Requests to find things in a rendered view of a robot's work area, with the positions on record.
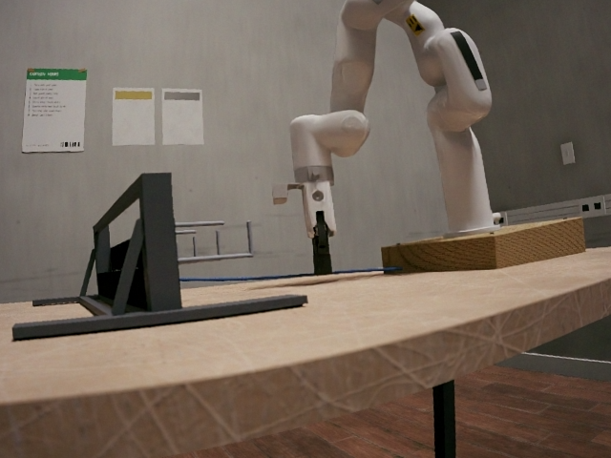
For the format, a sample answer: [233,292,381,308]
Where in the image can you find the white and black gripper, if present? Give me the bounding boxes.
[295,180,336,276]

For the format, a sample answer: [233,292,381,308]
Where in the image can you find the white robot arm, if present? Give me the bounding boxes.
[272,0,501,239]

